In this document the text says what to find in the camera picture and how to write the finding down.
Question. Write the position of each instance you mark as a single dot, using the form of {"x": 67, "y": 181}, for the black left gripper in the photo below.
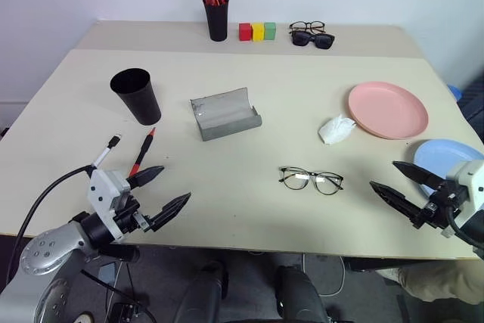
{"x": 126, "y": 213}

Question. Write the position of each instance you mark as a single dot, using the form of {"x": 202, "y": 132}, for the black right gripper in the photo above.
{"x": 435, "y": 209}

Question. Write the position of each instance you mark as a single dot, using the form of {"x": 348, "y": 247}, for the red and black pen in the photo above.
{"x": 144, "y": 149}

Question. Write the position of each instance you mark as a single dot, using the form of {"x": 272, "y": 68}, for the white and black pen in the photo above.
{"x": 102, "y": 156}

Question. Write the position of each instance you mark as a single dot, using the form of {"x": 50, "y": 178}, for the thin black-framed clear glasses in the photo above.
{"x": 311, "y": 174}

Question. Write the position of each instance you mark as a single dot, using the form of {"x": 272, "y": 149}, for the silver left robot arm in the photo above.
{"x": 45, "y": 251}

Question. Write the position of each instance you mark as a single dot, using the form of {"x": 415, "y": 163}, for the blue plate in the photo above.
{"x": 442, "y": 156}

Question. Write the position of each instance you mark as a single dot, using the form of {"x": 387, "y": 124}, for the pink plate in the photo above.
{"x": 385, "y": 107}

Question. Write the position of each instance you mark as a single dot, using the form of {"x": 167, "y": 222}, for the empty-looking black plastic cup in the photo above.
{"x": 143, "y": 107}

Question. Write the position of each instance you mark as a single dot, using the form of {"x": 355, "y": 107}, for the crumpled white tissue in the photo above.
{"x": 334, "y": 130}

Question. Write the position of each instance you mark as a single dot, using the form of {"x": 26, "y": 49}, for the blue-grey small box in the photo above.
{"x": 107, "y": 274}

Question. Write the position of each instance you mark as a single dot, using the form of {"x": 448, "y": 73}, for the grey open glasses case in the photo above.
{"x": 227, "y": 122}

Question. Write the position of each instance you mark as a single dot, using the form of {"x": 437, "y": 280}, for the person's beige trouser leg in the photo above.
{"x": 442, "y": 281}

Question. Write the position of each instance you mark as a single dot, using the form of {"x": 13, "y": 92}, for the blue round container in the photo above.
{"x": 455, "y": 92}

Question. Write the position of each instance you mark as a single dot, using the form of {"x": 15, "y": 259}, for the dark fabric chair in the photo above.
{"x": 474, "y": 103}

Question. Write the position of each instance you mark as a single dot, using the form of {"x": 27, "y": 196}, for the dark grey rounded shape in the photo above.
{"x": 298, "y": 296}
{"x": 200, "y": 296}

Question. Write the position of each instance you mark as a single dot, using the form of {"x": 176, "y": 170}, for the black electrical box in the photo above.
{"x": 125, "y": 313}

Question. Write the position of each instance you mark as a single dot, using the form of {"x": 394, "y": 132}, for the black sunglasses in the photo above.
{"x": 323, "y": 41}

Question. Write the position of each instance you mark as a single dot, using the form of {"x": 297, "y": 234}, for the black tool holder cup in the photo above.
{"x": 217, "y": 24}

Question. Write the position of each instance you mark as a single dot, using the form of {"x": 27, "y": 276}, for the red block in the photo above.
{"x": 245, "y": 32}

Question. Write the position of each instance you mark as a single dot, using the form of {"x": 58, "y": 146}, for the yellow block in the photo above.
{"x": 258, "y": 31}

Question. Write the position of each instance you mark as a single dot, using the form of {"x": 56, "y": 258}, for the tortoiseshell-framed glasses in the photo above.
{"x": 308, "y": 24}

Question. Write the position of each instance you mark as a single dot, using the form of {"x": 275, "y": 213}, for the green block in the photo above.
{"x": 270, "y": 31}

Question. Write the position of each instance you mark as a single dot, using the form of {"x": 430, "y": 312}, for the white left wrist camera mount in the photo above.
{"x": 100, "y": 190}

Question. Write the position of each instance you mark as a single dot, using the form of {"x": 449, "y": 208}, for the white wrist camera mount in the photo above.
{"x": 100, "y": 190}
{"x": 469, "y": 179}

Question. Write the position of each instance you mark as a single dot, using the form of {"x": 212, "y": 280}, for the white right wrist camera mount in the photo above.
{"x": 469, "y": 179}

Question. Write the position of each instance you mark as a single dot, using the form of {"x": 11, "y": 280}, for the black table frame bar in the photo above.
{"x": 370, "y": 264}
{"x": 121, "y": 253}

